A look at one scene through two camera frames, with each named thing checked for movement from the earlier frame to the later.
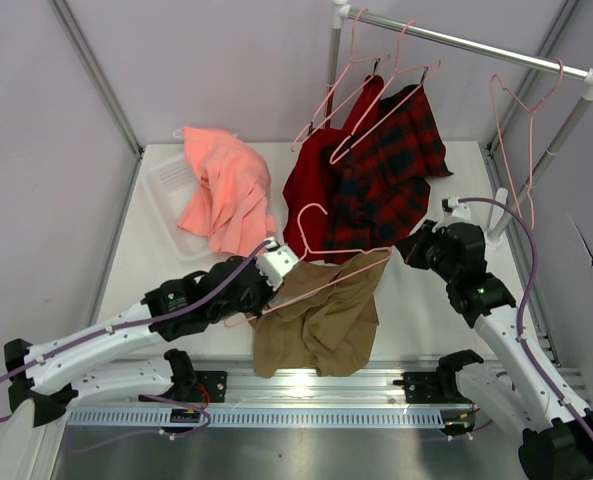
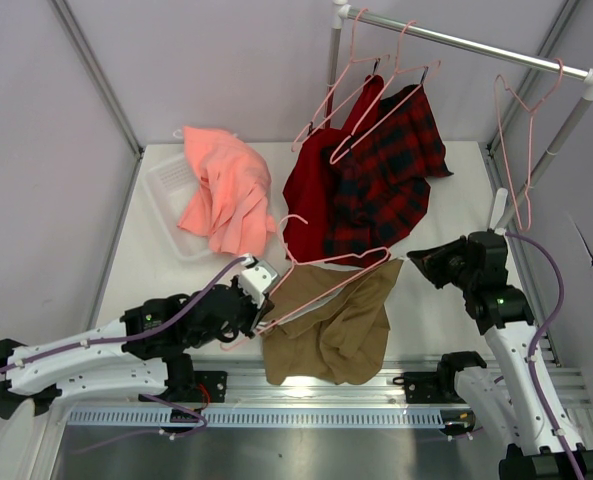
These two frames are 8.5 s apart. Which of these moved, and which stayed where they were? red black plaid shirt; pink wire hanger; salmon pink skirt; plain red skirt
Moved: pink wire hanger
Stayed: red black plaid shirt; plain red skirt; salmon pink skirt
